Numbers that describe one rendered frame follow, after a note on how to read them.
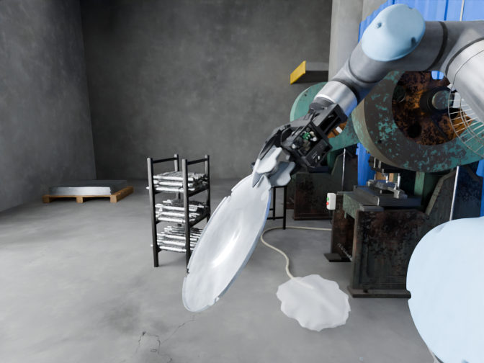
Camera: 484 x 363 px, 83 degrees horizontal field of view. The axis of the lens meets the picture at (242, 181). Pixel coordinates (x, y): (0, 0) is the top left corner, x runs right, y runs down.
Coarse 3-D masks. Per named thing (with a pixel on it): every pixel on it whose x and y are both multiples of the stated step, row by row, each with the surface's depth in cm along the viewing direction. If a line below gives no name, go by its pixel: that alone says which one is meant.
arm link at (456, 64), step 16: (448, 32) 42; (464, 32) 42; (480, 32) 40; (448, 48) 42; (464, 48) 41; (480, 48) 39; (432, 64) 44; (448, 64) 43; (464, 64) 40; (480, 64) 38; (464, 80) 40; (480, 80) 37; (464, 96) 40; (480, 96) 37; (480, 112) 37
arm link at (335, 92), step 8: (328, 88) 52; (336, 88) 51; (344, 88) 51; (320, 96) 53; (328, 96) 51; (336, 96) 51; (344, 96) 51; (352, 96) 51; (344, 104) 51; (352, 104) 52; (344, 112) 52
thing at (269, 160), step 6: (270, 150) 53; (276, 150) 53; (264, 156) 53; (270, 156) 53; (276, 156) 51; (258, 162) 53; (264, 162) 53; (270, 162) 51; (276, 162) 49; (258, 168) 53; (264, 168) 51; (270, 168) 49; (252, 174) 53; (258, 174) 53; (252, 180) 53; (258, 180) 53; (252, 186) 53
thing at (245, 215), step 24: (240, 192) 61; (216, 216) 66; (240, 216) 51; (264, 216) 43; (216, 240) 55; (240, 240) 47; (192, 264) 61; (216, 264) 49; (240, 264) 42; (192, 288) 53
